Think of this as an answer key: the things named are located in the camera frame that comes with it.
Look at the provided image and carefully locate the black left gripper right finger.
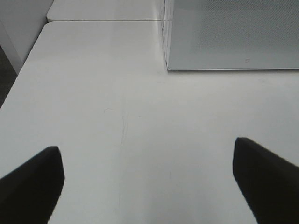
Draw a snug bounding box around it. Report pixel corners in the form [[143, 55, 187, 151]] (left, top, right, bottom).
[[232, 137, 299, 224]]

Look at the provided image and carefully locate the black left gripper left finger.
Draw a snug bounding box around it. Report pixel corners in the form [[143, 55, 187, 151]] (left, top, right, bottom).
[[0, 146, 65, 224]]

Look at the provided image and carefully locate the white microwave door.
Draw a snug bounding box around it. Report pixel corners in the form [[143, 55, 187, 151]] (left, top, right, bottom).
[[163, 0, 299, 70]]

